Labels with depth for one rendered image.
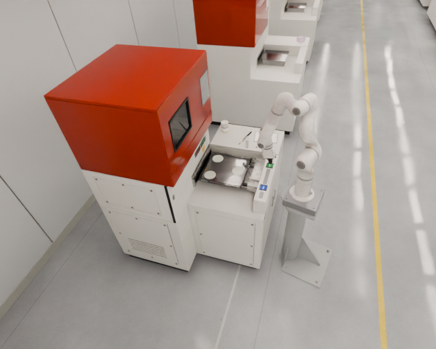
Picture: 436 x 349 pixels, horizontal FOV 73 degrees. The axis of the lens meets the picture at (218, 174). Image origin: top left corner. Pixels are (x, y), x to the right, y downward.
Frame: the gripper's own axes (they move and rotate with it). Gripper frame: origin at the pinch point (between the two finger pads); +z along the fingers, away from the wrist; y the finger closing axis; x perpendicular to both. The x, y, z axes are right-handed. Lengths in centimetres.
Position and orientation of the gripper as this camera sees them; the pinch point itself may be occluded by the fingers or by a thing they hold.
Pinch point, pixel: (270, 160)
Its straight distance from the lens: 246.5
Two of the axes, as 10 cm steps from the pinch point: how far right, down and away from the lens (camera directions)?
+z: 2.6, 7.4, 6.3
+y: 9.2, 0.2, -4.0
